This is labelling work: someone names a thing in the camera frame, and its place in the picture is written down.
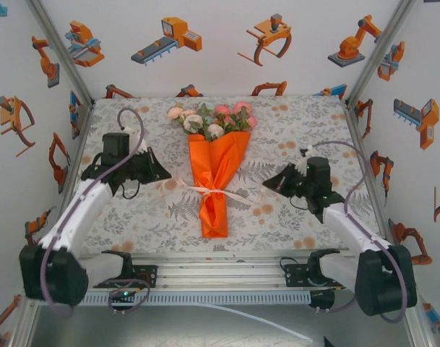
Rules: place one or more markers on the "cream printed ribbon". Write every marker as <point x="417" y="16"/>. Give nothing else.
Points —
<point x="205" y="189"/>

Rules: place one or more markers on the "peach artificial flower stem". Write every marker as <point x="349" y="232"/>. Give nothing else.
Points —
<point x="175" y="112"/>

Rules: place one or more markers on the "orange wrapping paper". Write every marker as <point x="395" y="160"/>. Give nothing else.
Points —
<point x="212" y="162"/>

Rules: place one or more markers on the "teal artificial flower stem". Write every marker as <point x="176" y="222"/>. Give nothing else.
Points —
<point x="205" y="107"/>

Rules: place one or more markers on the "pink artificial flower stem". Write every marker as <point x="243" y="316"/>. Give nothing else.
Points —
<point x="243" y="107"/>

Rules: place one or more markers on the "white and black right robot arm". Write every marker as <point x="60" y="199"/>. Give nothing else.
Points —
<point x="349" y="227"/>

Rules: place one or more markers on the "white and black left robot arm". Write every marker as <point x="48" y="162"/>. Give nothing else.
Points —
<point x="78" y="209"/>

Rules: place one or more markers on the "floral patterned table mat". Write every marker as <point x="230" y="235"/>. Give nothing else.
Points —
<point x="151" y="227"/>

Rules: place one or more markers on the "small circuit board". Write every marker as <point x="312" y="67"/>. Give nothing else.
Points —
<point x="124" y="294"/>

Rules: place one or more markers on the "grey metal panel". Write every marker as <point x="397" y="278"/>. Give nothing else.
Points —
<point x="133" y="329"/>

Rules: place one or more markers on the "aluminium table side rail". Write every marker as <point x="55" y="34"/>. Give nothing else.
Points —
<point x="366" y="162"/>
<point x="78" y="144"/>

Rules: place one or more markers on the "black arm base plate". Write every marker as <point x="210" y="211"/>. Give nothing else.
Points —
<point x="295" y="274"/>
<point x="149" y="276"/>

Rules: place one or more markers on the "aluminium rail base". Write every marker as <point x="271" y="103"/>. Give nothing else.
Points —
<point x="223" y="274"/>

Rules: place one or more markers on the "aluminium frame post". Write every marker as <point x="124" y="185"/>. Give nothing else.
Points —
<point x="381" y="47"/>
<point x="58" y="47"/>

